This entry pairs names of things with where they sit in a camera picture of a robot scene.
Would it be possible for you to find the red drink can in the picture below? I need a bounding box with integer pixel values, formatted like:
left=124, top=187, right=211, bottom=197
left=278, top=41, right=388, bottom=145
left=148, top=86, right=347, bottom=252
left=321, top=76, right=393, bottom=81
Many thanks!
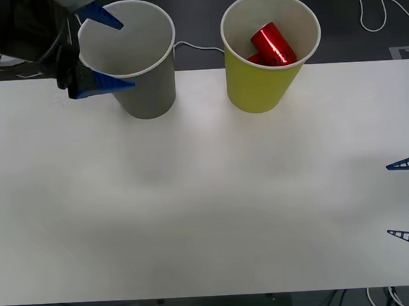
left=249, top=20, right=297, bottom=68
left=246, top=52, right=266, bottom=65

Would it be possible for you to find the white cable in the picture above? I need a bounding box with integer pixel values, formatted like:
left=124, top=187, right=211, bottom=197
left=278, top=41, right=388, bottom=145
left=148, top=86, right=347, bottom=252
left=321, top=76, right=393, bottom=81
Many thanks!
left=365, top=286, right=380, bottom=306
left=173, top=38, right=226, bottom=56
left=386, top=285, right=408, bottom=306
left=352, top=0, right=409, bottom=34

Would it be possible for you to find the grey floor marker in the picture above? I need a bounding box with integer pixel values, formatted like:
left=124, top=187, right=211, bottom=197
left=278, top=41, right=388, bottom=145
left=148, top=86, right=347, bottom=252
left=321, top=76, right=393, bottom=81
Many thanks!
left=388, top=46, right=409, bottom=61

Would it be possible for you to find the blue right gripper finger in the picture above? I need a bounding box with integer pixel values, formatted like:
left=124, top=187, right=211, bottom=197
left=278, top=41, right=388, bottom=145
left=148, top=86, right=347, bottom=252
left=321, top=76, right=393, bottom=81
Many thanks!
left=386, top=228, right=409, bottom=253
left=384, top=153, right=409, bottom=173

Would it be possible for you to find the pale grey round disc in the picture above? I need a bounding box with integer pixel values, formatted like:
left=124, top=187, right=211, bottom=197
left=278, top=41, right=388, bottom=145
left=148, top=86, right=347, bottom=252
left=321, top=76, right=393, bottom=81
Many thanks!
left=0, top=45, right=32, bottom=68

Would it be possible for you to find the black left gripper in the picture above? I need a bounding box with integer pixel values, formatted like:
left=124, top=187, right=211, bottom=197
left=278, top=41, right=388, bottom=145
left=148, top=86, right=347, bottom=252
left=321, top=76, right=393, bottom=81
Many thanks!
left=0, top=0, right=136, bottom=104

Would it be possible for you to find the grey plastic bin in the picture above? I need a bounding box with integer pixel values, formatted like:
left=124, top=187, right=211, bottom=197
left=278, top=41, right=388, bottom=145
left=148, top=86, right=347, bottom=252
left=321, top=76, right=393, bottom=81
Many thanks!
left=75, top=0, right=181, bottom=123

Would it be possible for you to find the yellow-green plastic bin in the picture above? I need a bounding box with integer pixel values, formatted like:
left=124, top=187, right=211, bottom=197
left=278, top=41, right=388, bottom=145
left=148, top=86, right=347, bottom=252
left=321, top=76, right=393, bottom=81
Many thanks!
left=218, top=0, right=326, bottom=116

